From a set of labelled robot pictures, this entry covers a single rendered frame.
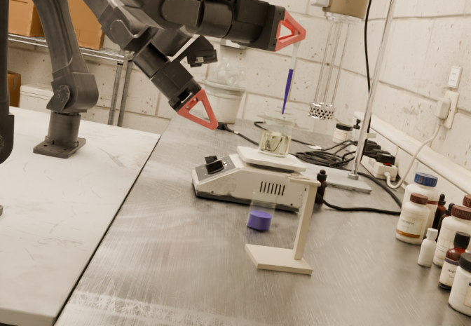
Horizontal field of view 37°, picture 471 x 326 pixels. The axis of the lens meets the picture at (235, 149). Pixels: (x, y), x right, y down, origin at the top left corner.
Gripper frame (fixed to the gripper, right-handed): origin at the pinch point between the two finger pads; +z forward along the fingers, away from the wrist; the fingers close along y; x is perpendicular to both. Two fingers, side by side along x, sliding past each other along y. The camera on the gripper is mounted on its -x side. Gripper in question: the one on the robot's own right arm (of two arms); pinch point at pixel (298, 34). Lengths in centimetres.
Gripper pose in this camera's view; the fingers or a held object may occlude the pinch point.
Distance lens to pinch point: 113.3
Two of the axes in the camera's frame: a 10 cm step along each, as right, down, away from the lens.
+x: -1.8, 9.7, 1.7
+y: -5.5, -2.4, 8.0
